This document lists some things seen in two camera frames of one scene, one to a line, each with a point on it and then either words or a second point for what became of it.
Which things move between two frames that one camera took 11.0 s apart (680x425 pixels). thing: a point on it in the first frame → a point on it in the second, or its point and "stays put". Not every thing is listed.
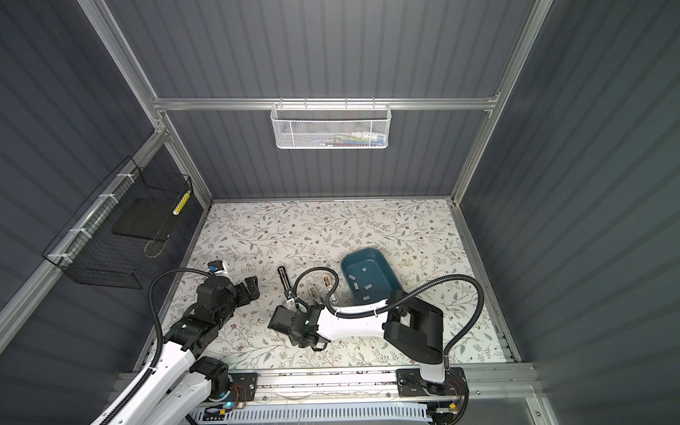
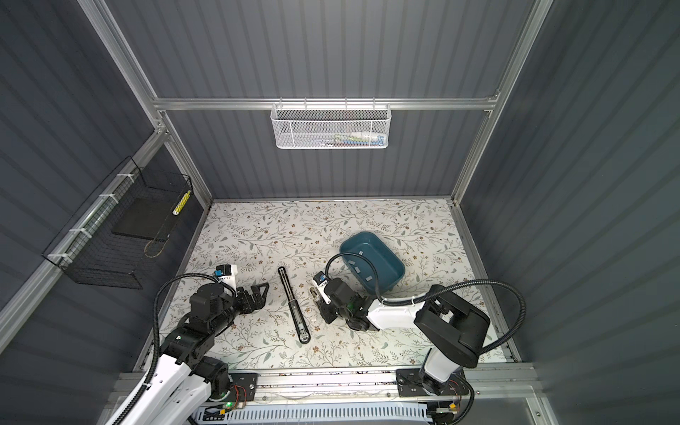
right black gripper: [293, 339] → [327, 314]
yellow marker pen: [181, 204] stays put
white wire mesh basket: [331, 126] stays put
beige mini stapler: [315, 296] stays put
